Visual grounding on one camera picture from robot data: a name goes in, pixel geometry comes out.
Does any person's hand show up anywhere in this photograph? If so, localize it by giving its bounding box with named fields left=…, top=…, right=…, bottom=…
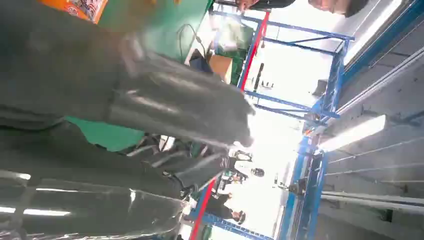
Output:
left=235, top=0, right=266, bottom=13

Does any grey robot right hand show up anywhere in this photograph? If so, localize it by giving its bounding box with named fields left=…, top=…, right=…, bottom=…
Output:
left=0, top=0, right=257, bottom=240

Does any ribbed grey right arm sleeve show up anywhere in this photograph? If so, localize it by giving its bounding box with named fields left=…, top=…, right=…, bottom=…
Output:
left=0, top=104, right=66, bottom=131

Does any brown cardboard box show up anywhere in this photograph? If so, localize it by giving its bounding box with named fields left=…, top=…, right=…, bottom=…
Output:
left=208, top=54, right=234, bottom=84

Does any black power adapter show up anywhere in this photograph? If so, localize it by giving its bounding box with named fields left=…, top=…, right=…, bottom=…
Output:
left=189, top=48, right=213, bottom=74

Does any ceiling light strip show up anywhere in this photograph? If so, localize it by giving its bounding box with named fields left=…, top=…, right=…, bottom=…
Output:
left=343, top=0, right=404, bottom=66
left=317, top=114, right=387, bottom=154

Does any blue ceiling beam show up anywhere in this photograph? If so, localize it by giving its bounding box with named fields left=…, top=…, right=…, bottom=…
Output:
left=341, top=0, right=424, bottom=85

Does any black device on column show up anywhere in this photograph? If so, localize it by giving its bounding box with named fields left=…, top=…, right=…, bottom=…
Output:
left=287, top=178, right=308, bottom=197

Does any blue steel column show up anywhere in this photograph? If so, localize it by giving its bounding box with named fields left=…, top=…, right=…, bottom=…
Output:
left=276, top=134, right=329, bottom=240

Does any blue steel floor beam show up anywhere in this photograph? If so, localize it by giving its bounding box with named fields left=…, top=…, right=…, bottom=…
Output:
left=190, top=211, right=274, bottom=240

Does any red steel post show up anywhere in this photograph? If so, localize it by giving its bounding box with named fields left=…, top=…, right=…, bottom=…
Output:
left=188, top=178, right=218, bottom=240
left=238, top=11, right=271, bottom=92

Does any black cable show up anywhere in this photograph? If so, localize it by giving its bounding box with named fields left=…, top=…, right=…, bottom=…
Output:
left=177, top=23, right=207, bottom=59

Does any blue steel rack frame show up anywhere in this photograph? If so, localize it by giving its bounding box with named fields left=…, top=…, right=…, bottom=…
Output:
left=211, top=9, right=356, bottom=127

